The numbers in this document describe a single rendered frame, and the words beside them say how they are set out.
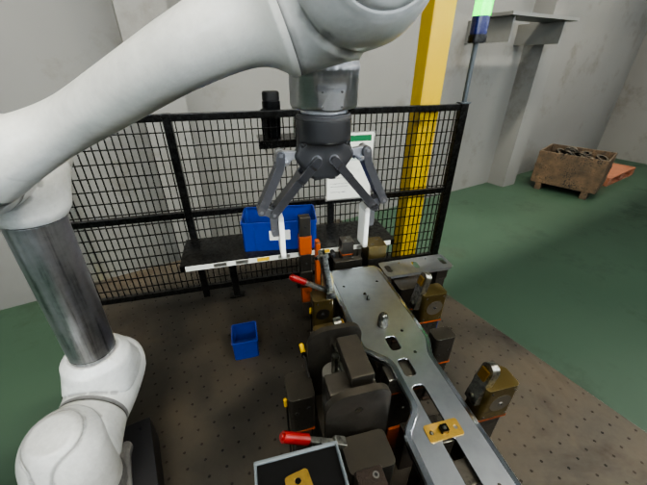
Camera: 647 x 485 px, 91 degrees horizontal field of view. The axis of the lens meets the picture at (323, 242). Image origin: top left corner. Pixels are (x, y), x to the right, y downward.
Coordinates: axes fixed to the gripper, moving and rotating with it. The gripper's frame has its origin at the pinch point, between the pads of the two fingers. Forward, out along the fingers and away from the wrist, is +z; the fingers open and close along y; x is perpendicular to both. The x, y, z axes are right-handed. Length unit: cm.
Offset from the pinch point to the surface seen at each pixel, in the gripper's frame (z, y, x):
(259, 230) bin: 33, -8, 72
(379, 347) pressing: 46, 21, 14
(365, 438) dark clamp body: 38.0, 5.3, -12.4
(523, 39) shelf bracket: -47, 349, 353
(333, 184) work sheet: 23, 28, 90
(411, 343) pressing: 46, 30, 14
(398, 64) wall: -21, 161, 311
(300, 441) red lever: 32.2, -7.4, -12.9
